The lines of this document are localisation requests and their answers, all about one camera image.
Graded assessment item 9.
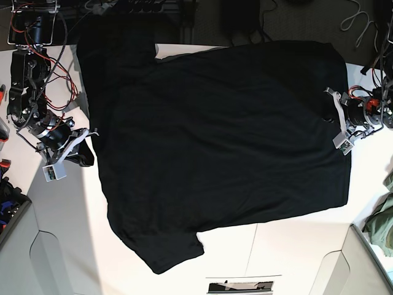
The green cloth pile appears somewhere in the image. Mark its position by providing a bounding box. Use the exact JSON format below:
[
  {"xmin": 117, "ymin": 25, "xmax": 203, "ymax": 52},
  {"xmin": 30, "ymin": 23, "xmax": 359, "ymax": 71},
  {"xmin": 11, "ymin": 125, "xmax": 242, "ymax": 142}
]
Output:
[{"xmin": 363, "ymin": 172, "xmax": 392, "ymax": 257}]

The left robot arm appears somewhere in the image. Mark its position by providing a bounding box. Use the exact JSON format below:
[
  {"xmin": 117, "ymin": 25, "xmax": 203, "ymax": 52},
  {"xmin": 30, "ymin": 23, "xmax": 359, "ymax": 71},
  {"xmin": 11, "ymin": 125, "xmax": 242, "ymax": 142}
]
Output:
[{"xmin": 325, "ymin": 23, "xmax": 392, "ymax": 154}]

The grey braided cable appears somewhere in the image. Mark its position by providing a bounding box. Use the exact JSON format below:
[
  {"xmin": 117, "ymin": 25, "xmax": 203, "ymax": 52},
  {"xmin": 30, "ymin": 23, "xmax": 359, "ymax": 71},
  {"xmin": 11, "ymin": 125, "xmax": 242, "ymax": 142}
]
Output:
[{"xmin": 339, "ymin": 0, "xmax": 393, "ymax": 53}]

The grey bin with clothes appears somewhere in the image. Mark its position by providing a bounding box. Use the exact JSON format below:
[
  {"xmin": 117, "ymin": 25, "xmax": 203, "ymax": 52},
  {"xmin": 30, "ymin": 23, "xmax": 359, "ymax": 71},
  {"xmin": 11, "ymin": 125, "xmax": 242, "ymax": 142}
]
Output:
[{"xmin": 1, "ymin": 159, "xmax": 31, "ymax": 247}]

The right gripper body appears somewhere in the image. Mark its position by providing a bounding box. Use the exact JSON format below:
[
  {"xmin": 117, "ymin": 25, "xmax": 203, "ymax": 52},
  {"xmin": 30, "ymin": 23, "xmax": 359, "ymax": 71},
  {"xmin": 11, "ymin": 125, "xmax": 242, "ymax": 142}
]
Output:
[{"xmin": 33, "ymin": 122, "xmax": 95, "ymax": 165}]

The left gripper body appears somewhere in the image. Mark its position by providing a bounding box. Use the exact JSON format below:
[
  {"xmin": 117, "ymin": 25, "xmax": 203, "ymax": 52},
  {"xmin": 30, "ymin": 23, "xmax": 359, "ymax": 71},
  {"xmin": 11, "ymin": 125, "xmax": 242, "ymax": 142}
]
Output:
[{"xmin": 325, "ymin": 87, "xmax": 384, "ymax": 144}]

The black t-shirt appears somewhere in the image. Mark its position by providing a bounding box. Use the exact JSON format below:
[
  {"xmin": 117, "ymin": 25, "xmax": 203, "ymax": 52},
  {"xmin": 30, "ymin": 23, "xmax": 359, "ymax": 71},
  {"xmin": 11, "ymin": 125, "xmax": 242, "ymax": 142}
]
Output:
[{"xmin": 77, "ymin": 16, "xmax": 351, "ymax": 274}]

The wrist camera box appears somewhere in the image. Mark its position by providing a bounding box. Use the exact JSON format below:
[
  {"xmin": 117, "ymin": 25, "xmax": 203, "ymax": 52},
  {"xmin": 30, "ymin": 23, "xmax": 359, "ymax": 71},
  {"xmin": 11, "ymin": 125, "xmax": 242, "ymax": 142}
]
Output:
[
  {"xmin": 333, "ymin": 133, "xmax": 354, "ymax": 155},
  {"xmin": 42, "ymin": 162, "xmax": 66, "ymax": 182}
]

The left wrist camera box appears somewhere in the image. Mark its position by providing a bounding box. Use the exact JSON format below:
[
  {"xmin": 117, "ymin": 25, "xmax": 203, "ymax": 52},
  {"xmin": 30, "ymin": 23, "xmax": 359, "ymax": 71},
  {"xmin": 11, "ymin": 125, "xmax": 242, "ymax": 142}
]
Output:
[{"xmin": 333, "ymin": 133, "xmax": 354, "ymax": 155}]

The white paper sheet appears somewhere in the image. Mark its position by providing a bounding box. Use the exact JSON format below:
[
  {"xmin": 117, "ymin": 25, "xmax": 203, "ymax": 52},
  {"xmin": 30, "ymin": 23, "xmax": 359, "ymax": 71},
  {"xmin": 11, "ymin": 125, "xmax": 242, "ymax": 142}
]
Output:
[{"xmin": 206, "ymin": 275, "xmax": 282, "ymax": 294}]

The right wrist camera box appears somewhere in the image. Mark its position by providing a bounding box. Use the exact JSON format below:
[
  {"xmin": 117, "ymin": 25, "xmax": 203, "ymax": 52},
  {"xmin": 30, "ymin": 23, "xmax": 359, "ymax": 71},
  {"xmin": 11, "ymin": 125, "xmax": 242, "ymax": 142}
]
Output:
[{"xmin": 42, "ymin": 162, "xmax": 66, "ymax": 182}]

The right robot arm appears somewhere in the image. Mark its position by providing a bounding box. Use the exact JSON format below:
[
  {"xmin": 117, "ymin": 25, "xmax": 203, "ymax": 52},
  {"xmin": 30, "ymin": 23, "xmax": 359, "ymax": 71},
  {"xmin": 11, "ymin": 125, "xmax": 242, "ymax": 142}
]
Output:
[{"xmin": 7, "ymin": 1, "xmax": 95, "ymax": 167}]

